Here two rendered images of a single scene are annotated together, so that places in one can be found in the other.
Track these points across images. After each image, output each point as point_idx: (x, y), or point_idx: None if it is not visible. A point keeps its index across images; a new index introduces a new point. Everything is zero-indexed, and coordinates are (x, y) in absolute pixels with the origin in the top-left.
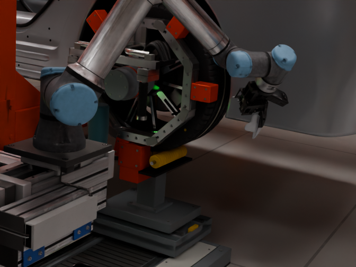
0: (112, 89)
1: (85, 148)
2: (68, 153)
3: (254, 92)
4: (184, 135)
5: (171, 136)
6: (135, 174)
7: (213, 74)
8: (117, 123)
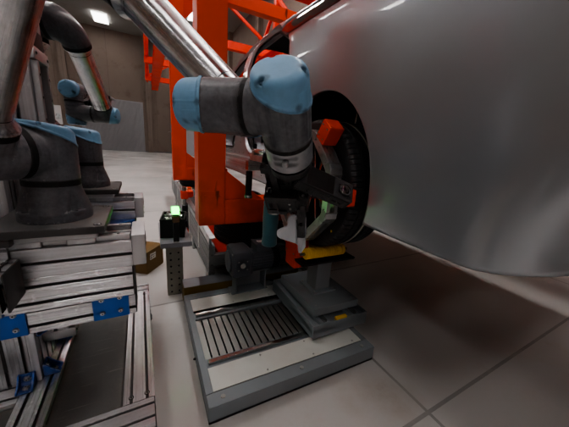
0: (270, 187)
1: (61, 224)
2: (22, 225)
3: (266, 172)
4: (330, 236)
5: (323, 235)
6: (292, 260)
7: (356, 180)
8: None
